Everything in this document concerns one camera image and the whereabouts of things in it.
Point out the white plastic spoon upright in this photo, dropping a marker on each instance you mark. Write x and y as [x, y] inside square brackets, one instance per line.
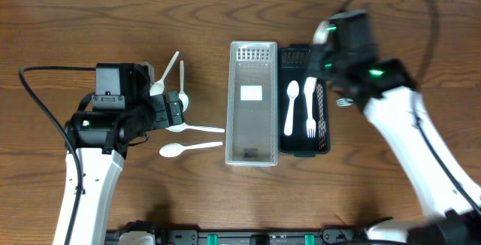
[184, 98]

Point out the black rail with green clips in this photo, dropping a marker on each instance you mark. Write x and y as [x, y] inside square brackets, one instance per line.
[190, 236]

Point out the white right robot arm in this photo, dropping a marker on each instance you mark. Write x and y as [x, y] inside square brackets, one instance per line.
[389, 100]

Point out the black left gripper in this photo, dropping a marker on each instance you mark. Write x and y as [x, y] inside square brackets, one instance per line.
[173, 108]

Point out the white plastic fork hidden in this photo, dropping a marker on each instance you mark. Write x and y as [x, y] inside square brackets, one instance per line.
[320, 37]

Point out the black plastic basket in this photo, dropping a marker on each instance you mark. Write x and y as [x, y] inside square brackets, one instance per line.
[291, 64]

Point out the white plastic spoon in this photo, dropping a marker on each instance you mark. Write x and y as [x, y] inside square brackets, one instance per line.
[184, 126]
[159, 86]
[184, 98]
[292, 92]

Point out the clear plastic basket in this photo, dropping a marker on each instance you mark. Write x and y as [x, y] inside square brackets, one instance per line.
[252, 128]

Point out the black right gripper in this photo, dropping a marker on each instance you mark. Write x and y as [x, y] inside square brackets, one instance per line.
[317, 66]

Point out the white plastic fork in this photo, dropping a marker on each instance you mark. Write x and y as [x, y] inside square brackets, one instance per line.
[310, 123]
[344, 102]

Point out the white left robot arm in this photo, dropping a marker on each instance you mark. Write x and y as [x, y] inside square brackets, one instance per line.
[91, 178]

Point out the white plastic spoon lowest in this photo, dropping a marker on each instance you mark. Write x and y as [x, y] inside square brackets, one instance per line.
[175, 149]

